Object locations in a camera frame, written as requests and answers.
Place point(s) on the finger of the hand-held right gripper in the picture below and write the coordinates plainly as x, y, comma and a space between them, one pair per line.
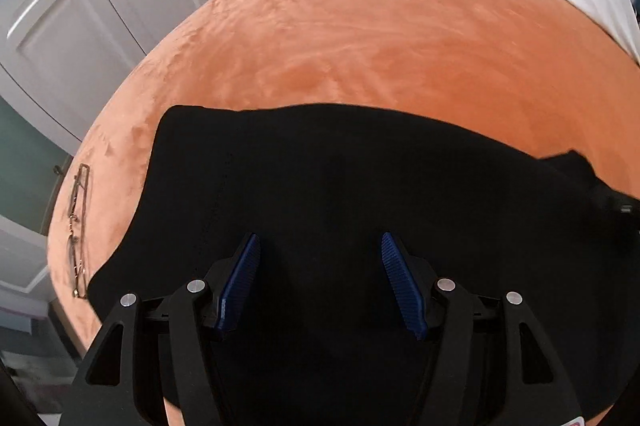
620, 208

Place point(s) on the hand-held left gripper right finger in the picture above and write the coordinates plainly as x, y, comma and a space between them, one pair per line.
402, 286

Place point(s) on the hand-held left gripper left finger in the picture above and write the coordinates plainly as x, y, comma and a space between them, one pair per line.
239, 286

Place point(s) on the black pants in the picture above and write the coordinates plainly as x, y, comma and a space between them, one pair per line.
325, 181

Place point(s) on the thin-framed eyeglasses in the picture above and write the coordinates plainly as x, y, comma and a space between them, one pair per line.
80, 206

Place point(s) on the orange plush blanket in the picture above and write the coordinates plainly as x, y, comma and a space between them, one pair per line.
375, 31

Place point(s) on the white panelled wardrobe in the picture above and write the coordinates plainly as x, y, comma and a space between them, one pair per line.
75, 31

